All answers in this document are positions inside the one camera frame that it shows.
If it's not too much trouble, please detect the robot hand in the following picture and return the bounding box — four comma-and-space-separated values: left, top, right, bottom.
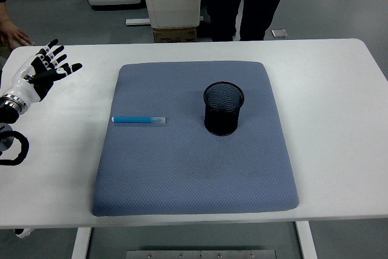
1, 39, 83, 104

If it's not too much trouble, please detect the blue marker with clear cap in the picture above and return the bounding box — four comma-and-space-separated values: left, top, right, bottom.
111, 115, 167, 126

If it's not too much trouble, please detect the black mesh pen holder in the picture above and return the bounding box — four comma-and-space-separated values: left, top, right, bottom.
202, 81, 245, 137

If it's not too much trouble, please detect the white floor bar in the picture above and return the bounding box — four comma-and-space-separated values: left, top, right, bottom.
125, 18, 152, 27

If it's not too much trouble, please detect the small white and black part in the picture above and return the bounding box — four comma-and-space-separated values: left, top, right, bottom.
14, 227, 35, 239

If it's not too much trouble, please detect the brown cardboard box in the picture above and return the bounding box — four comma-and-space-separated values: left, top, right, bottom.
153, 27, 198, 44

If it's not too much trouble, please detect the white table leg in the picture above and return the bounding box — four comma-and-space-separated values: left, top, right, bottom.
72, 227, 92, 259
295, 221, 318, 259

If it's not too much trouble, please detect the blue-grey quilted mat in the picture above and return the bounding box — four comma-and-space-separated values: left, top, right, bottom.
91, 61, 300, 217

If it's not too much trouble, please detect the person in dark trousers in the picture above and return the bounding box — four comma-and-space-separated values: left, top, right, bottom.
203, 0, 291, 42

